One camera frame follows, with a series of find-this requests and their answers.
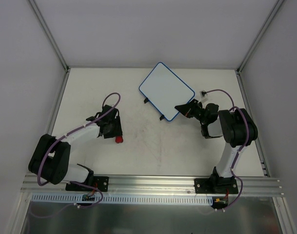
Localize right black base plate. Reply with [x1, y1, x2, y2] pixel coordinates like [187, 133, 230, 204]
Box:
[194, 177, 238, 195]

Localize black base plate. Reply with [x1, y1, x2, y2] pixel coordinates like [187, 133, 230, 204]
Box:
[194, 177, 238, 195]
[65, 175, 109, 192]

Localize aluminium frame post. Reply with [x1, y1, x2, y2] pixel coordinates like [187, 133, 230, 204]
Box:
[236, 0, 285, 74]
[28, 0, 70, 73]

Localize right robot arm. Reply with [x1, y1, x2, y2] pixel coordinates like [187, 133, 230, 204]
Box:
[175, 99, 258, 193]

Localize right aluminium frame post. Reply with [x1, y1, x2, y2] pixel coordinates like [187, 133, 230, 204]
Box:
[236, 0, 285, 74]

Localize aluminium mounting rail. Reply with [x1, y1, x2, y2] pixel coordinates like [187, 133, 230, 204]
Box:
[20, 173, 285, 197]

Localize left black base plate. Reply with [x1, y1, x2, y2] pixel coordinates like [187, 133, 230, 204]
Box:
[65, 175, 109, 192]

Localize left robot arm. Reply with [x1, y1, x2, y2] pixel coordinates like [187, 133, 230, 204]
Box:
[28, 105, 123, 190]

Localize blue framed whiteboard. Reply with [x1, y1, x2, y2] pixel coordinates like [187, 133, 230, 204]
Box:
[139, 62, 195, 122]

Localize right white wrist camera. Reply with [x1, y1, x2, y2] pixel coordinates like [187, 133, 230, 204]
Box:
[199, 90, 208, 103]

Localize left aluminium frame post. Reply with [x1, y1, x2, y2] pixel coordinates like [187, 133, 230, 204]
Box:
[28, 0, 70, 73]

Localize white slotted cable duct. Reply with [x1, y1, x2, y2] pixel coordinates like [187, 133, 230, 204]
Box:
[31, 193, 213, 206]

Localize red whiteboard eraser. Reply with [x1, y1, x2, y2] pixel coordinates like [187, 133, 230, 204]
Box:
[115, 136, 123, 143]

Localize whiteboard metal stand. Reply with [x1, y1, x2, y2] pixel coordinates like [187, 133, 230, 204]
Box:
[143, 97, 165, 121]

